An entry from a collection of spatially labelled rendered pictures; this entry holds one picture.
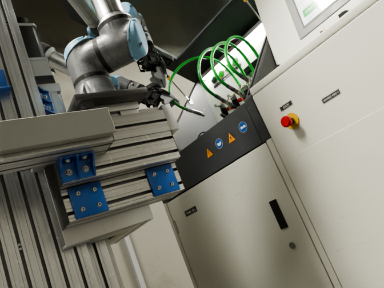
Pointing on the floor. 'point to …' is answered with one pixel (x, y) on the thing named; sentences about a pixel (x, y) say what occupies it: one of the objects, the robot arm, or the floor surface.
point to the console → (334, 133)
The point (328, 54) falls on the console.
